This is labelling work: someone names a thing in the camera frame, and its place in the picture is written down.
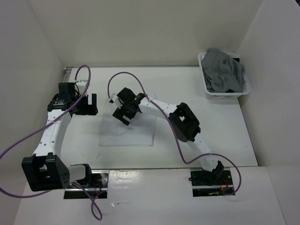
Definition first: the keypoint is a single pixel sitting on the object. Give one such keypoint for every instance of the white plastic laundry basket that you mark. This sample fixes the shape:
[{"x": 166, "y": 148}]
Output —
[{"x": 210, "y": 95}]

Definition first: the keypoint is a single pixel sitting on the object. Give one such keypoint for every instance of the grey skirt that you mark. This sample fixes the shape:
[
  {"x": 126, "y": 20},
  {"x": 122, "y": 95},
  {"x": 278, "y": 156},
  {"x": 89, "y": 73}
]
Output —
[{"x": 222, "y": 73}]

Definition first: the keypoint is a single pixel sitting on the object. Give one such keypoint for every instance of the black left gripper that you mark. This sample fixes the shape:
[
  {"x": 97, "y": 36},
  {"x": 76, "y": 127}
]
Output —
[{"x": 89, "y": 109}]

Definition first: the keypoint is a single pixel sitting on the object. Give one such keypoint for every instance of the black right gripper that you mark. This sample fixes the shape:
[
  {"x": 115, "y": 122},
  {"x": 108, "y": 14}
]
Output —
[{"x": 119, "y": 113}]

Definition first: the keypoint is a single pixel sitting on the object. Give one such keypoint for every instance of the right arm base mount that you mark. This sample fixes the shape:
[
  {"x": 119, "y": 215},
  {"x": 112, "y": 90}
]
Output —
[{"x": 202, "y": 186}]

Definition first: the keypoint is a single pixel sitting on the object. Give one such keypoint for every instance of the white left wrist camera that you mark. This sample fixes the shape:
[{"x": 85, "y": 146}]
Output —
[{"x": 80, "y": 87}]

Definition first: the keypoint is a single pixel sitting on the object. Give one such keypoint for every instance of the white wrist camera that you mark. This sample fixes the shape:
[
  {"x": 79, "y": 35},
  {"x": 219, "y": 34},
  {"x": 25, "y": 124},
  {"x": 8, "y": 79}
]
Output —
[
  {"x": 115, "y": 100},
  {"x": 80, "y": 87}
]

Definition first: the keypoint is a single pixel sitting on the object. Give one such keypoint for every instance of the white skirt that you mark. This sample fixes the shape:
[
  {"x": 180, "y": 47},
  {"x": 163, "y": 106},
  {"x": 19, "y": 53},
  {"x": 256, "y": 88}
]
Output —
[{"x": 112, "y": 132}]

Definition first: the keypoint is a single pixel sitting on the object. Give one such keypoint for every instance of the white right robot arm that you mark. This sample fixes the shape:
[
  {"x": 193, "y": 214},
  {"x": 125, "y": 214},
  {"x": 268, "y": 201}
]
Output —
[{"x": 183, "y": 123}]

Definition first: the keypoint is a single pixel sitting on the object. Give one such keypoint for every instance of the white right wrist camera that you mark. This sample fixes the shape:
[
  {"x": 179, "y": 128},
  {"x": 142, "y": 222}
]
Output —
[{"x": 115, "y": 100}]

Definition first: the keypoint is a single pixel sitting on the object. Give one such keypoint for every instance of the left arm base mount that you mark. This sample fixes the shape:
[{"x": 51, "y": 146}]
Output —
[{"x": 97, "y": 187}]

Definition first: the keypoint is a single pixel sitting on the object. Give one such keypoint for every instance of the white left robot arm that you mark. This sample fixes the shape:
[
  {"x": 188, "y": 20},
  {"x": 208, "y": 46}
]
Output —
[{"x": 45, "y": 170}]

